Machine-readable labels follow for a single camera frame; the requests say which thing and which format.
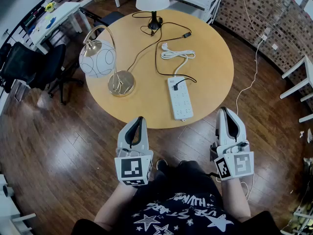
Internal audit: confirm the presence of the person's left forearm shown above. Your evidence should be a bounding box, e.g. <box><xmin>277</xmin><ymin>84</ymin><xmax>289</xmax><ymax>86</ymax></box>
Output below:
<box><xmin>94</xmin><ymin>181</ymin><xmax>138</xmax><ymax>230</ymax></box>

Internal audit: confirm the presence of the gold arc globe lamp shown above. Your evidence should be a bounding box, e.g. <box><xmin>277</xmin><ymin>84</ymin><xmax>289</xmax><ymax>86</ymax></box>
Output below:
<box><xmin>78</xmin><ymin>25</ymin><xmax>136</xmax><ymax>98</ymax></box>

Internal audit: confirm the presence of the long white cable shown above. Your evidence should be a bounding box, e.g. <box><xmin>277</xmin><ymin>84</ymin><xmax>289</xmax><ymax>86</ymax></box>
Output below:
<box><xmin>235</xmin><ymin>0</ymin><xmax>266</xmax><ymax>118</ymax></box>

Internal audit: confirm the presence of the person's black shoe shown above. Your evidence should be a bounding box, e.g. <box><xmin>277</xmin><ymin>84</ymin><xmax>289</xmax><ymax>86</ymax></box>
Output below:
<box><xmin>156</xmin><ymin>159</ymin><xmax>168</xmax><ymax>172</ymax></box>

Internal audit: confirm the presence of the black office chair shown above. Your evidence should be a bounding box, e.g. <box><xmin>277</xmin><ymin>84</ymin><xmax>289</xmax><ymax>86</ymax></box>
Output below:
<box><xmin>28</xmin><ymin>44</ymin><xmax>85</xmax><ymax>105</ymax></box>
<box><xmin>0</xmin><ymin>42</ymin><xmax>37</xmax><ymax>94</ymax></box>

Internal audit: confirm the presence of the person's right forearm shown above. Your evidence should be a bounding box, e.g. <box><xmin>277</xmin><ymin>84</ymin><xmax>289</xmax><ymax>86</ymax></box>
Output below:
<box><xmin>221</xmin><ymin>177</ymin><xmax>252</xmax><ymax>220</ymax></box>

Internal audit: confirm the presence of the white power strip cable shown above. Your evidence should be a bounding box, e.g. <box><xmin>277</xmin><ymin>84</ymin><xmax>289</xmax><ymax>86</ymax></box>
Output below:
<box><xmin>160</xmin><ymin>42</ymin><xmax>196</xmax><ymax>79</ymax></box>

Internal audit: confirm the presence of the white side table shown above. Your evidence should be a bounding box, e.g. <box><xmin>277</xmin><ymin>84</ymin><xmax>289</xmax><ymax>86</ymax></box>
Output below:
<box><xmin>279</xmin><ymin>55</ymin><xmax>313</xmax><ymax>123</ymax></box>

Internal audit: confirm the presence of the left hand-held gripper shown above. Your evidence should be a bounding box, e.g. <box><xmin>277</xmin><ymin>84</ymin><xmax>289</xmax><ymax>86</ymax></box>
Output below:
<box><xmin>114</xmin><ymin>116</ymin><xmax>154</xmax><ymax>186</ymax></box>

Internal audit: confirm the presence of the black power cord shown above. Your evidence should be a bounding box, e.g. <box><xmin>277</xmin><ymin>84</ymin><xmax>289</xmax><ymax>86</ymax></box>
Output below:
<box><xmin>126</xmin><ymin>10</ymin><xmax>163</xmax><ymax>71</ymax></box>

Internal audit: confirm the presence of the white table with colourful top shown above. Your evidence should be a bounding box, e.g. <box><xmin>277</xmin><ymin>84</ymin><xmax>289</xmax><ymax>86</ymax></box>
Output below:
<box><xmin>28</xmin><ymin>1</ymin><xmax>92</xmax><ymax>55</ymax></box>

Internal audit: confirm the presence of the white power strip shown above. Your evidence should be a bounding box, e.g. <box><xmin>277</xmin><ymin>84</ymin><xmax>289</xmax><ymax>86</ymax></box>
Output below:
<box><xmin>167</xmin><ymin>76</ymin><xmax>194</xmax><ymax>121</ymax></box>

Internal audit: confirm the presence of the black metal railing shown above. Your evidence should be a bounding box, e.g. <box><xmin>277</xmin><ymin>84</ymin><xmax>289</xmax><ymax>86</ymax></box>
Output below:
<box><xmin>0</xmin><ymin>0</ymin><xmax>97</xmax><ymax>58</ymax></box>

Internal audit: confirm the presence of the black chair with armrests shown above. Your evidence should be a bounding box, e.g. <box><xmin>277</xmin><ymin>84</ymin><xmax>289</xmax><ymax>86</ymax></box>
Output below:
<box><xmin>78</xmin><ymin>7</ymin><xmax>125</xmax><ymax>38</ymax></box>

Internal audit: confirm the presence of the person's black printed shirt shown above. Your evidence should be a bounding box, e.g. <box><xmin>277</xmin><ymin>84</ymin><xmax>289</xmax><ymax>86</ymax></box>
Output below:
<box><xmin>70</xmin><ymin>160</ymin><xmax>287</xmax><ymax>235</ymax></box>

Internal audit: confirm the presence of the black lamp cord with switch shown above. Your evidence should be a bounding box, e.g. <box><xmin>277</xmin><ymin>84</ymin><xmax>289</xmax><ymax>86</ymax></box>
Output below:
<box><xmin>155</xmin><ymin>17</ymin><xmax>198</xmax><ymax>92</ymax></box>

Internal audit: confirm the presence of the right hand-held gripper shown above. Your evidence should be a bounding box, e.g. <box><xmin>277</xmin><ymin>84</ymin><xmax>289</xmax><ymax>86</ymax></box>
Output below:
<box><xmin>209</xmin><ymin>107</ymin><xmax>255</xmax><ymax>181</ymax></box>

